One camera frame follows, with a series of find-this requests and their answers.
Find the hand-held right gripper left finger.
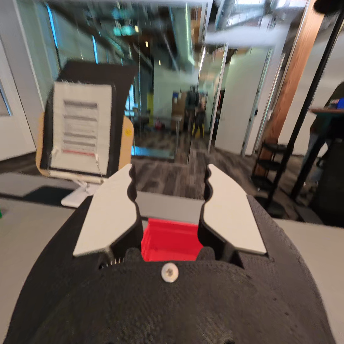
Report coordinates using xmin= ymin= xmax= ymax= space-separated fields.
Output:
xmin=72 ymin=163 xmax=143 ymax=259

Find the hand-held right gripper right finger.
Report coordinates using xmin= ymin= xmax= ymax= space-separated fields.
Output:
xmin=198 ymin=163 xmax=267 ymax=263

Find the red plastic bin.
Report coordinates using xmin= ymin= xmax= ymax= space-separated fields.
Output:
xmin=141 ymin=218 xmax=204 ymax=262

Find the white metal stand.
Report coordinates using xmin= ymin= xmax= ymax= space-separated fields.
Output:
xmin=48 ymin=169 xmax=104 ymax=208

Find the wooden board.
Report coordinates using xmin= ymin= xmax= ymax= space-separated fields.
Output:
xmin=35 ymin=111 xmax=134 ymax=178

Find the black rolling cart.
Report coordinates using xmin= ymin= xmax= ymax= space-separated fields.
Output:
xmin=251 ymin=142 xmax=290 ymax=213

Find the black pole stand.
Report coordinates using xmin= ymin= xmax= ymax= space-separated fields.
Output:
xmin=264 ymin=11 xmax=344 ymax=219

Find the wooden pillar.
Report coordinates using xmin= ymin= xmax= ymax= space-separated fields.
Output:
xmin=259 ymin=0 xmax=326 ymax=159

